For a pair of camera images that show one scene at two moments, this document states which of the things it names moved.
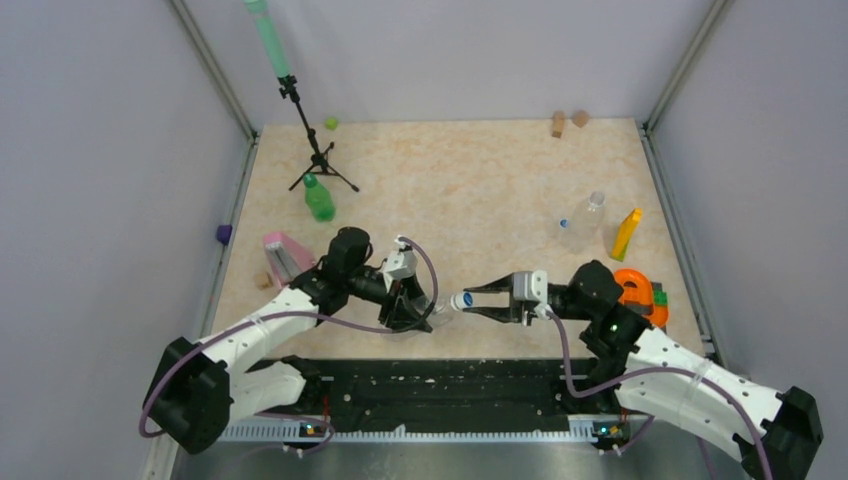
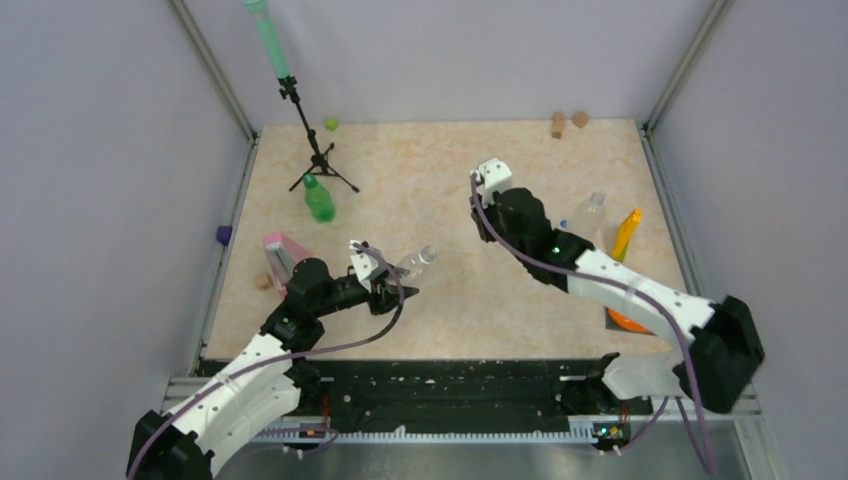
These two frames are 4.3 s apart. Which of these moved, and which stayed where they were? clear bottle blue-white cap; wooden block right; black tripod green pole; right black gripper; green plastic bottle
Moved: clear bottle blue-white cap; right black gripper
Stayed: wooden block right; green plastic bottle; black tripod green pole
